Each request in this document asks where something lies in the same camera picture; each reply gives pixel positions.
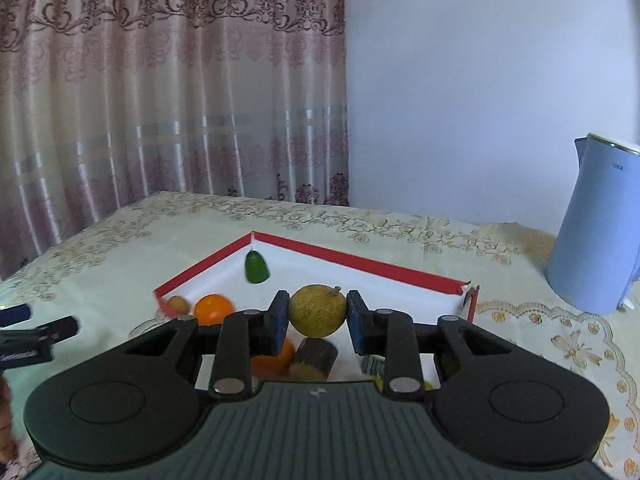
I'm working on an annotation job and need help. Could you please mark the small orange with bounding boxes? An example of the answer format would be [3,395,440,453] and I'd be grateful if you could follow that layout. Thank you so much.
[250,337,296,378]

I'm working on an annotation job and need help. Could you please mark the person's left hand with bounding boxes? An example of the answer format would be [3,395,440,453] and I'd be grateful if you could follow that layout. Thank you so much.
[0,375,20,466]

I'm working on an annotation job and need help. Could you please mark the pink floral curtain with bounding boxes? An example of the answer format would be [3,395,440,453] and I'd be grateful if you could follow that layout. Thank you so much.
[0,0,349,281]

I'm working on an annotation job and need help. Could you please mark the large orange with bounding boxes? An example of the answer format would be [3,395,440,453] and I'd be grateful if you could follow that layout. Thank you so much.
[194,294,236,326]

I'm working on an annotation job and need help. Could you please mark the red shallow box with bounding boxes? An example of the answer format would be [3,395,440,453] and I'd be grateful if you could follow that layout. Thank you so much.
[153,231,481,393]

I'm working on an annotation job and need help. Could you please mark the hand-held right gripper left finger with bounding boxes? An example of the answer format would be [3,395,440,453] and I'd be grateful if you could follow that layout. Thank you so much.
[122,290,291,400]

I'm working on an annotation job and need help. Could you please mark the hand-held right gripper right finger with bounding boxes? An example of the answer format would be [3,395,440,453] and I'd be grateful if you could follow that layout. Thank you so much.
[346,290,516,401]

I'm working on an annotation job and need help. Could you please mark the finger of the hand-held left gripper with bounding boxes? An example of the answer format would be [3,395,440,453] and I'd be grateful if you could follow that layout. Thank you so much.
[0,316,81,368]
[0,304,34,326]

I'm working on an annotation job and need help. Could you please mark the elongated green fruit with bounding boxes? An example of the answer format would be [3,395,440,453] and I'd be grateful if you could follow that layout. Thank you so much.
[244,251,271,283]

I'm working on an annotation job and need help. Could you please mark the light blue kettle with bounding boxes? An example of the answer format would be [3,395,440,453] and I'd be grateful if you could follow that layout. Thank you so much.
[545,131,640,316]

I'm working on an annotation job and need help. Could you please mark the pale yellow longan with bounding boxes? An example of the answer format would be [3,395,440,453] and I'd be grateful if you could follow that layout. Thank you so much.
[289,284,348,338]

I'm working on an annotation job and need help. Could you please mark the cut banana piece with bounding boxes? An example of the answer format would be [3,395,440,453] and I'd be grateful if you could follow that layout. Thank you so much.
[292,338,337,380]

